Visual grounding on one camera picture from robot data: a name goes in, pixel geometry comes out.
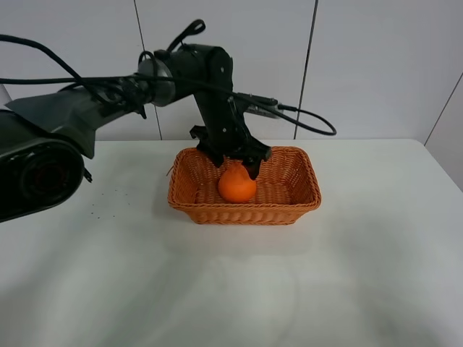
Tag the orange fruit with stem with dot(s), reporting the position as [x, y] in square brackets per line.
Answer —
[235, 184]

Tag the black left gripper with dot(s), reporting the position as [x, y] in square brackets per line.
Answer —
[225, 133]

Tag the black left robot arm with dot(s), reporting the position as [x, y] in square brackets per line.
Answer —
[45, 139]

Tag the orange wicker basket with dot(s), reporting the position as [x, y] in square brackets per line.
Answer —
[287, 188]

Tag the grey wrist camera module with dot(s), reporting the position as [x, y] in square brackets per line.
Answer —
[262, 106]

